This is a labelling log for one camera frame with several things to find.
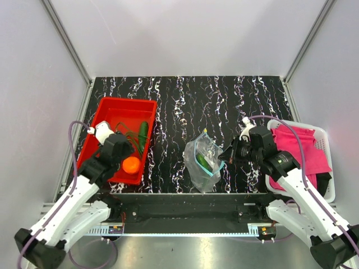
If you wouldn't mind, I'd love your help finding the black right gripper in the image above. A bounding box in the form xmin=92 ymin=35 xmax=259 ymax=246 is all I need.
xmin=218 ymin=135 xmax=263 ymax=165

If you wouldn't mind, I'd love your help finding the orange fake fruit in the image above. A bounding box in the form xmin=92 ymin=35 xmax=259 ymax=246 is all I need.
xmin=122 ymin=156 xmax=141 ymax=174

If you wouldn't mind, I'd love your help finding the fake green onion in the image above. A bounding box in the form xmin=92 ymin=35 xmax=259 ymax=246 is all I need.
xmin=115 ymin=122 xmax=141 ymax=153

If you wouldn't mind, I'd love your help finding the clear zip top bag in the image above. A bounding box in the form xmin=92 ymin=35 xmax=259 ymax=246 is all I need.
xmin=183 ymin=129 xmax=224 ymax=193

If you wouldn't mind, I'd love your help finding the green fake vegetable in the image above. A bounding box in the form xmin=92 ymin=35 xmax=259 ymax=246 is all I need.
xmin=139 ymin=121 xmax=149 ymax=154

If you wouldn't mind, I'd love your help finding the green fake chili pepper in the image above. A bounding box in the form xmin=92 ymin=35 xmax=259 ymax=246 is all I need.
xmin=196 ymin=154 xmax=212 ymax=172

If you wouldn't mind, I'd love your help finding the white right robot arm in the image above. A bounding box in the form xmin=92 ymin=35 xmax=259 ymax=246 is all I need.
xmin=218 ymin=126 xmax=358 ymax=268

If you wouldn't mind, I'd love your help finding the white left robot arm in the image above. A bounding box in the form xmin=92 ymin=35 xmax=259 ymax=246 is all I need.
xmin=15 ymin=132 xmax=134 ymax=268

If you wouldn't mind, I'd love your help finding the pink cloth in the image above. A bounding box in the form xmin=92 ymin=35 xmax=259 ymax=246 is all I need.
xmin=269 ymin=124 xmax=333 ymax=191

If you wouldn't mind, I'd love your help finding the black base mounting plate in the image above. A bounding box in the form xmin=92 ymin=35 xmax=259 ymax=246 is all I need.
xmin=108 ymin=193 xmax=281 ymax=236

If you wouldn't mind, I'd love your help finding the white plastic basket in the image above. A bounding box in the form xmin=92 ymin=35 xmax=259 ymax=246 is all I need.
xmin=267 ymin=119 xmax=335 ymax=203

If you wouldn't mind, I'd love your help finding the red plastic bin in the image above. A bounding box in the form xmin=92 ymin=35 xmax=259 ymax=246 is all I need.
xmin=77 ymin=97 xmax=157 ymax=185

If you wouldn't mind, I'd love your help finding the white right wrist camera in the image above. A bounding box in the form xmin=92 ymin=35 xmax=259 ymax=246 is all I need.
xmin=240 ymin=117 xmax=254 ymax=142

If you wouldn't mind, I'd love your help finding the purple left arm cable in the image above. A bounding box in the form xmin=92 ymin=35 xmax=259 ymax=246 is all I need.
xmin=17 ymin=120 xmax=118 ymax=268

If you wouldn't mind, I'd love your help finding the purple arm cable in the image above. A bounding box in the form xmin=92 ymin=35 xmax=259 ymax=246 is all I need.
xmin=248 ymin=115 xmax=359 ymax=268
xmin=17 ymin=120 xmax=118 ymax=268

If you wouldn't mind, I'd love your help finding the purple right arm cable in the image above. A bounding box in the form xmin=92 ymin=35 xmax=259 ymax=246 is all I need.
xmin=248 ymin=115 xmax=359 ymax=268

